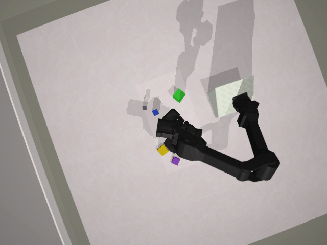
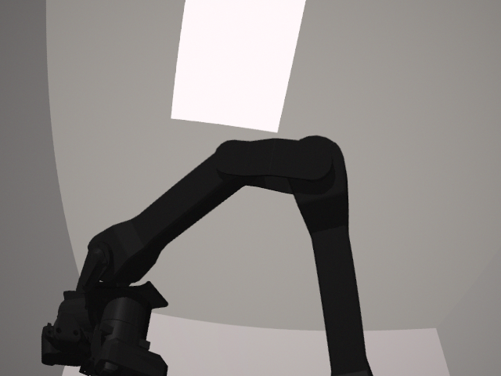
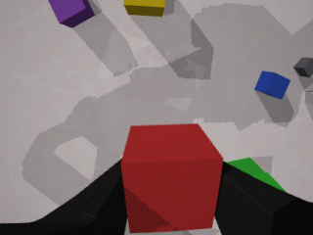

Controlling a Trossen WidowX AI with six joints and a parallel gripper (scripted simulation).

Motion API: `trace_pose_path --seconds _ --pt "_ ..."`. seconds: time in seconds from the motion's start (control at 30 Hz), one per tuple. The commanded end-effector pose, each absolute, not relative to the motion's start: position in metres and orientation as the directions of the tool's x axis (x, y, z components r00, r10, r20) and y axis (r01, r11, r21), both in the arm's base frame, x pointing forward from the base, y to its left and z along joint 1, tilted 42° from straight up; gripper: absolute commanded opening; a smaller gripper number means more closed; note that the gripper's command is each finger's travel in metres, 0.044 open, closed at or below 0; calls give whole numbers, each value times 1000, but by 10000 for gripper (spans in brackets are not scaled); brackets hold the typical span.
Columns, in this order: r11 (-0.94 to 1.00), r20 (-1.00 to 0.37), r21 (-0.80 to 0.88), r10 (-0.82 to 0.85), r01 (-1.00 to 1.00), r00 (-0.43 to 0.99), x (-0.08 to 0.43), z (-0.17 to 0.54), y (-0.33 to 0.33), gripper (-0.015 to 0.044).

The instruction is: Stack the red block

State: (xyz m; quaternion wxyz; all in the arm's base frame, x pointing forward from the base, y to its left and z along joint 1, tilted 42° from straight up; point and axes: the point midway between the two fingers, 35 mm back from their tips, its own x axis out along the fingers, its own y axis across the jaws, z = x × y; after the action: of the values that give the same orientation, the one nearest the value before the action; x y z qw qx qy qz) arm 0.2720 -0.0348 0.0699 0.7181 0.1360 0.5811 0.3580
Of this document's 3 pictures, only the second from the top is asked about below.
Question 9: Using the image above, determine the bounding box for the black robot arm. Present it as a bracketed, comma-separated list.
[41, 135, 373, 376]

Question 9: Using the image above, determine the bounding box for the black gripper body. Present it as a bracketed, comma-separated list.
[85, 320, 168, 376]

